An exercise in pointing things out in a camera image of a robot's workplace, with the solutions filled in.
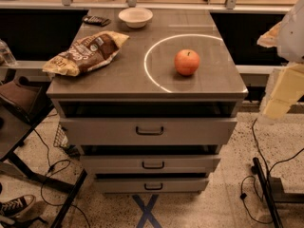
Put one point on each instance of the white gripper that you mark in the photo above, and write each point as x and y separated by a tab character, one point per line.
293	37

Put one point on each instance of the red apple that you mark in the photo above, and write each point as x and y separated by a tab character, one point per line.
186	62

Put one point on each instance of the white paper bowl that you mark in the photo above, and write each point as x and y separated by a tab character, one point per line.
136	18

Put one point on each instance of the black metal stand right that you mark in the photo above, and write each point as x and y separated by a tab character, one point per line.
274	193

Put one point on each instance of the grey drawer cabinet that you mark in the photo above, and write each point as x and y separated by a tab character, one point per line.
142	82

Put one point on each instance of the brown chip bag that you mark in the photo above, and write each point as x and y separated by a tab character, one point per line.
87	54

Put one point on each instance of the black remote control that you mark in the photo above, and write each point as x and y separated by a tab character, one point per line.
96	20

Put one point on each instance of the middle grey drawer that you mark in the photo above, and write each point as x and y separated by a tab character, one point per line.
150	164

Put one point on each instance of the grey drawer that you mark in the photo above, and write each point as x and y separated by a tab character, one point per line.
150	164
148	131
175	185

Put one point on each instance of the bottom grey drawer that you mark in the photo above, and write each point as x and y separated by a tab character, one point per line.
175	185

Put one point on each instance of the top grey drawer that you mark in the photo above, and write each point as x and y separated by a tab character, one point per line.
148	131

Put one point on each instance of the clear plastic bottle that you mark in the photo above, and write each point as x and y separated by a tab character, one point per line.
7	54

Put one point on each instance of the black and white sneaker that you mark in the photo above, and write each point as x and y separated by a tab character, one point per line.
16	207

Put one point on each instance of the wire mesh basket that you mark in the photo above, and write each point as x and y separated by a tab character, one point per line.
61	141

